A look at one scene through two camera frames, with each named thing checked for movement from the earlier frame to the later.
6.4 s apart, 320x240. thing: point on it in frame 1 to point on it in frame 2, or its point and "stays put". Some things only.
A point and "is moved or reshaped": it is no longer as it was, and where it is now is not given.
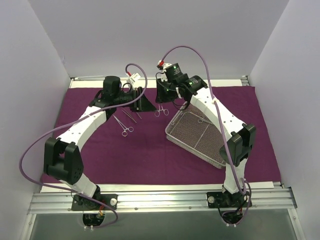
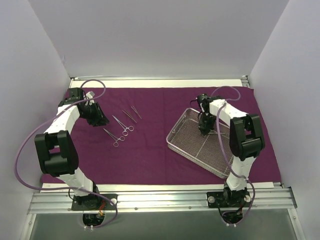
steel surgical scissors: [157, 113] to [115, 144]
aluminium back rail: [86, 78] stays put
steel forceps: [124, 133] stays put
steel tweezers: [131, 117] stays put
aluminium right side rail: [244, 80] stays put
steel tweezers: [138, 115] stays put
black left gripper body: [138, 99] to [98, 115]
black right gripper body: [163, 91] to [206, 124]
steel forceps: [201, 119] is moved or reshaped
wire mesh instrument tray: [192, 130] is moved or reshaped
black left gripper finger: [146, 105] to [104, 120]
